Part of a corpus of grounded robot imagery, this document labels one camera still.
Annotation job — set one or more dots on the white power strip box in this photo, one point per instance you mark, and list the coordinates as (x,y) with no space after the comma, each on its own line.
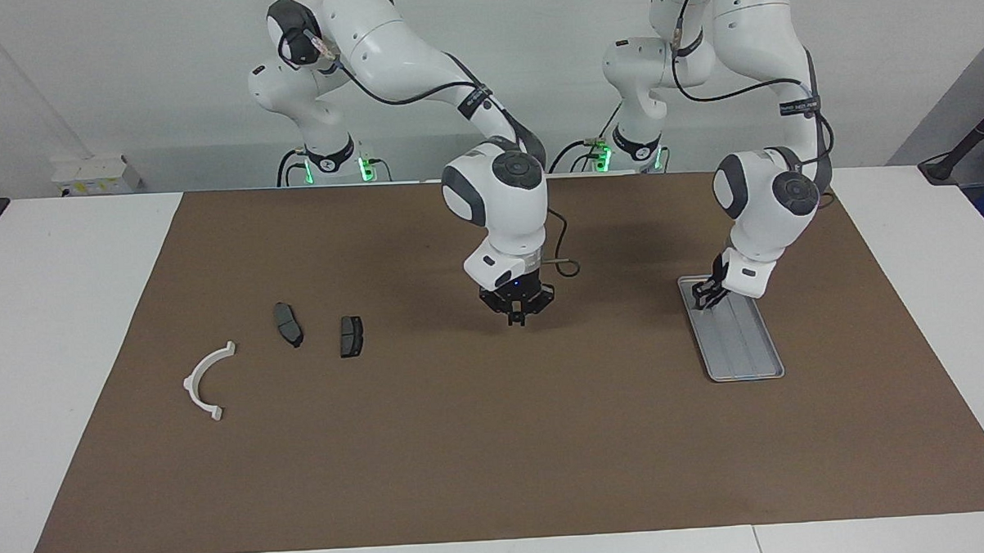
(96,176)

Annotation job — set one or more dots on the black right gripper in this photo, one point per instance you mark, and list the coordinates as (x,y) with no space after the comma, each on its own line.
(517,296)

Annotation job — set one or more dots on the long dark brake pad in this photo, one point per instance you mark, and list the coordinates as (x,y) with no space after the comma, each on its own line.
(287,324)

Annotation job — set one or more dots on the short dark brake pad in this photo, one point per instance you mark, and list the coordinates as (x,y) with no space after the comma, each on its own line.
(351,337)

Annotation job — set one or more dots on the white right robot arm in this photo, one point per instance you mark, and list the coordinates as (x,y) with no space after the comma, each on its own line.
(498,203)

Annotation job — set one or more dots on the black angled stand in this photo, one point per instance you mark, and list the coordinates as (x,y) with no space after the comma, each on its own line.
(966,141)

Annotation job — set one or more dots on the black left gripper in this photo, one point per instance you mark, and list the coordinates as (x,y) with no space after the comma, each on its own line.
(718,275)

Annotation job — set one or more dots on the silver metal tray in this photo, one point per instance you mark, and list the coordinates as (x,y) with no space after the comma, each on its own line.
(744,345)

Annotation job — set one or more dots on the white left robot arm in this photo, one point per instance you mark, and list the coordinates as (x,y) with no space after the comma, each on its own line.
(768,201)

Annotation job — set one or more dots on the white semicircular bracket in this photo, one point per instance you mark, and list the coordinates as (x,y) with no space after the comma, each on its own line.
(190,385)

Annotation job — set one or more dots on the brown table mat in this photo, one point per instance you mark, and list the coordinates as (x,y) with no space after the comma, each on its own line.
(498,440)

